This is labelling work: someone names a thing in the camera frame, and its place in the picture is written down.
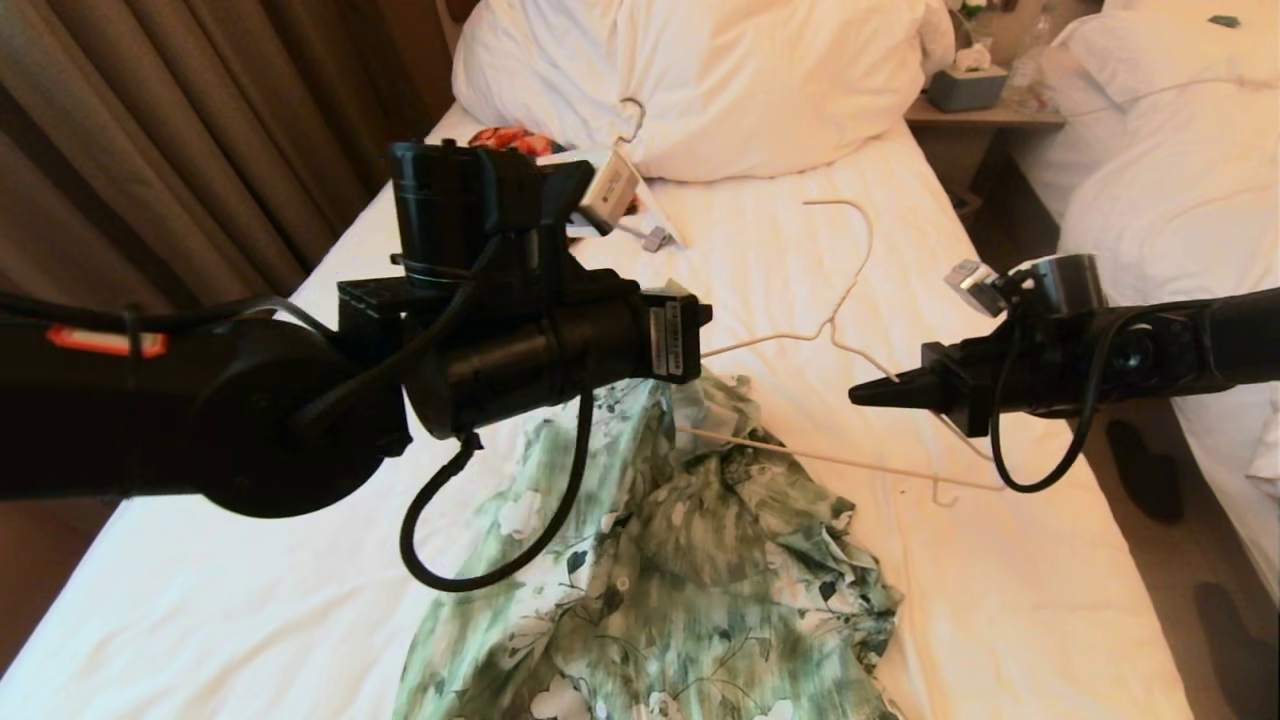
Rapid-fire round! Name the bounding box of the white pillow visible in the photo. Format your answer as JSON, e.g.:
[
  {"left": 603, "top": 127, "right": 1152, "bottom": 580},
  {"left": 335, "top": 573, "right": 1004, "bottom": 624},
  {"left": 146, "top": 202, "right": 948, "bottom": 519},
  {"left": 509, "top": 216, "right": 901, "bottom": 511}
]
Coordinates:
[{"left": 453, "top": 0, "right": 951, "bottom": 186}]

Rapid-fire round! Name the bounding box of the white hanger with metal hook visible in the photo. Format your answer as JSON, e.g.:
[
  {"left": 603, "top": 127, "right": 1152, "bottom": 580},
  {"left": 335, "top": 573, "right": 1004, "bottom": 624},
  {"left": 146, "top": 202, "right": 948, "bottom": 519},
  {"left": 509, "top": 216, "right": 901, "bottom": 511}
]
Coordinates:
[{"left": 560, "top": 98, "right": 689, "bottom": 253}]

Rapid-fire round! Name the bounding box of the black slipper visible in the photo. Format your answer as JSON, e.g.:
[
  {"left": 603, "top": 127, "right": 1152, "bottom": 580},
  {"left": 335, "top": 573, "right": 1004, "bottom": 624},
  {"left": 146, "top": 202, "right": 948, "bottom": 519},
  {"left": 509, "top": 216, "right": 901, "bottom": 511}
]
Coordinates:
[{"left": 1105, "top": 420, "right": 1184, "bottom": 523}]

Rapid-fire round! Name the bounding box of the clear plastic bag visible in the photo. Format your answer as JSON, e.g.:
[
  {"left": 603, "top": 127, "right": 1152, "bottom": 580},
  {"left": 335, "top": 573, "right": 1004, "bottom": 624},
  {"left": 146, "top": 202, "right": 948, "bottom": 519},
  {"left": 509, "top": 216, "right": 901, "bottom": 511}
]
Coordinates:
[{"left": 1005, "top": 10, "right": 1066, "bottom": 111}]

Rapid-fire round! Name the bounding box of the grey tissue box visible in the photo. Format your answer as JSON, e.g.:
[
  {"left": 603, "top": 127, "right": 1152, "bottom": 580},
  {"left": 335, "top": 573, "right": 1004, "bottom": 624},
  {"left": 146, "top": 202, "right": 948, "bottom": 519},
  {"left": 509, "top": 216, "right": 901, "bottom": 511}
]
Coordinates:
[{"left": 925, "top": 45, "right": 1009, "bottom": 113}]

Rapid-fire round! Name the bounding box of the white sheeted bed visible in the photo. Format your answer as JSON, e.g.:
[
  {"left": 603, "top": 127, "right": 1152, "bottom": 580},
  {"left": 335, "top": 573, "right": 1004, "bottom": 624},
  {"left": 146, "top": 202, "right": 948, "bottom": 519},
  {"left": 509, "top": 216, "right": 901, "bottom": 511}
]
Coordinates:
[{"left": 0, "top": 105, "right": 1191, "bottom": 720}]

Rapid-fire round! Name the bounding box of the wooden nightstand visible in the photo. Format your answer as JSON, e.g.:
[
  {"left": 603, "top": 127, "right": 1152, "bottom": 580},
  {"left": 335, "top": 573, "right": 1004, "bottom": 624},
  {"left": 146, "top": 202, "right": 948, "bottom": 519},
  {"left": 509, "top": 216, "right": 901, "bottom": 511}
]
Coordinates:
[{"left": 903, "top": 95, "right": 1066, "bottom": 201}]

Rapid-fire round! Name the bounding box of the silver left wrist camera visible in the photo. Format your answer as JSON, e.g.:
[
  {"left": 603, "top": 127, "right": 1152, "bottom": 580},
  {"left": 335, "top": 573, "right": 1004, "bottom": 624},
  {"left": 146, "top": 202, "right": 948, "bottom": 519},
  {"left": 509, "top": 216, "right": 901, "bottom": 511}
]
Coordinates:
[{"left": 578, "top": 150, "right": 643, "bottom": 237}]

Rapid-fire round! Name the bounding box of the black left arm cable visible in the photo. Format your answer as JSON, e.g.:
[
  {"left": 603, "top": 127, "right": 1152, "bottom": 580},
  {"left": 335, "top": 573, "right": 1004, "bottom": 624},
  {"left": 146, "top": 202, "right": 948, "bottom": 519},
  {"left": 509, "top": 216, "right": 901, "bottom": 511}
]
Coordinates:
[{"left": 400, "top": 395, "right": 596, "bottom": 593}]

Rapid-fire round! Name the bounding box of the white duvet bed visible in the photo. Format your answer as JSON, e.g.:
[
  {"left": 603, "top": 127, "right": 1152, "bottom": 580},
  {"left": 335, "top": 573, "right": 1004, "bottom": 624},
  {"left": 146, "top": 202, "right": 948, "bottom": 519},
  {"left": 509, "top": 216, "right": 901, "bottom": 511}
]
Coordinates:
[{"left": 1010, "top": 0, "right": 1280, "bottom": 601}]

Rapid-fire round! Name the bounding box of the small potted plant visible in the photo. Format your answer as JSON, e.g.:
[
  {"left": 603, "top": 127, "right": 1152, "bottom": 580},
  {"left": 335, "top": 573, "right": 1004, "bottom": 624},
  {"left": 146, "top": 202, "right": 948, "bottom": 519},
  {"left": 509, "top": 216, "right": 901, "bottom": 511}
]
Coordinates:
[{"left": 940, "top": 0, "right": 993, "bottom": 51}]

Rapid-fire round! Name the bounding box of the green floral short-sleeve shirt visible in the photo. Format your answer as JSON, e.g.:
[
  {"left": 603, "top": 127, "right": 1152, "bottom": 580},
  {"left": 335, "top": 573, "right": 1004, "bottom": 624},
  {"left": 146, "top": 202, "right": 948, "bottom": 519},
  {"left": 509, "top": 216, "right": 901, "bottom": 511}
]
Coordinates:
[{"left": 393, "top": 372, "right": 901, "bottom": 720}]

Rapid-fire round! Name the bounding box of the white wire hanger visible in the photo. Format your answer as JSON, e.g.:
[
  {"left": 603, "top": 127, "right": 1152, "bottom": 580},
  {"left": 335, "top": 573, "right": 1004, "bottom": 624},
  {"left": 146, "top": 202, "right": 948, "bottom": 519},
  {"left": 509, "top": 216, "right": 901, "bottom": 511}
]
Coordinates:
[{"left": 675, "top": 200, "right": 1006, "bottom": 506}]

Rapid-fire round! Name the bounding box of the brown curtain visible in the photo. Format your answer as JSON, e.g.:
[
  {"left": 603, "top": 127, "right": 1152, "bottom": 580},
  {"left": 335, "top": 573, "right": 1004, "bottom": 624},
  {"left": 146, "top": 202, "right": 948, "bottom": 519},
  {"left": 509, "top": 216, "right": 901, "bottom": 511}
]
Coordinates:
[{"left": 0, "top": 0, "right": 451, "bottom": 521}]

